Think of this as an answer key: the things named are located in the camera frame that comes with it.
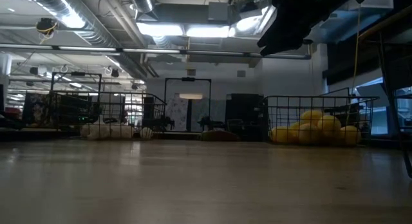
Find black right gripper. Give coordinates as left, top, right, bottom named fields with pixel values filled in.
left=256, top=0, right=355, bottom=57

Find pale yellow lemon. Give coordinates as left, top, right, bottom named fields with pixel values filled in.
left=297, top=123, right=321, bottom=145

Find white objects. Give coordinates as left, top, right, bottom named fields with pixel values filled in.
left=110, top=124, right=135, bottom=140

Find fluorescent ceiling light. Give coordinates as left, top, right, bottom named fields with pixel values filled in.
left=185, top=25, right=231, bottom=39
left=136, top=22, right=185, bottom=37

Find black cabinet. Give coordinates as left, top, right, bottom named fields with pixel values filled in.
left=225, top=93, right=268, bottom=142

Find small white light panel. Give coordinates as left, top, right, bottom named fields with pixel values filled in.
left=178, top=92, right=204, bottom=100

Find grey horizontal ceiling pipe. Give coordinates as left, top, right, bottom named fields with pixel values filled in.
left=0, top=42, right=312, bottom=60

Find patterned black white panel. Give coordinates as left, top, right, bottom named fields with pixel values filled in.
left=22, top=91, right=54, bottom=125

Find white rectangular air duct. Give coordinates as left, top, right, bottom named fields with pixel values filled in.
left=305, top=0, right=395, bottom=44

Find black metal gantry frame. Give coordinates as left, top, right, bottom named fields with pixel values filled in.
left=50, top=71, right=103, bottom=101
left=164, top=77, right=212, bottom=132

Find silver ribbed ventilation duct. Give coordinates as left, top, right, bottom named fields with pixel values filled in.
left=25, top=0, right=158, bottom=80

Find hanging black yellow cable reel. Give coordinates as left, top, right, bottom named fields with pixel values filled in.
left=35, top=17, right=59, bottom=37

